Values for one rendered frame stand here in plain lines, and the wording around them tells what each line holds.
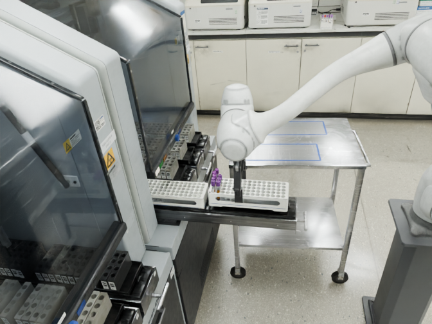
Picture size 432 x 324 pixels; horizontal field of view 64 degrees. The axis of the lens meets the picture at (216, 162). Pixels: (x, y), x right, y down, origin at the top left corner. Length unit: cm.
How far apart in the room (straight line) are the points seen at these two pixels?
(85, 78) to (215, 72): 275
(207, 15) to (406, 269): 267
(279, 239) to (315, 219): 27
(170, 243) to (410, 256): 94
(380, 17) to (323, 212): 192
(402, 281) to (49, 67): 152
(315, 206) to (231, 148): 132
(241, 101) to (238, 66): 247
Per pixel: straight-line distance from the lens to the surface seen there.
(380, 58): 110
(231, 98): 109
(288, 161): 160
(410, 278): 171
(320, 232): 204
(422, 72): 97
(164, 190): 141
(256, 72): 355
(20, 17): 113
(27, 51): 98
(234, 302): 207
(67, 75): 93
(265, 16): 341
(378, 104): 375
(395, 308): 187
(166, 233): 141
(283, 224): 134
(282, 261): 224
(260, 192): 130
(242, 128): 96
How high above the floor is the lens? 172
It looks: 34 degrees down
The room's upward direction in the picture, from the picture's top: 5 degrees counter-clockwise
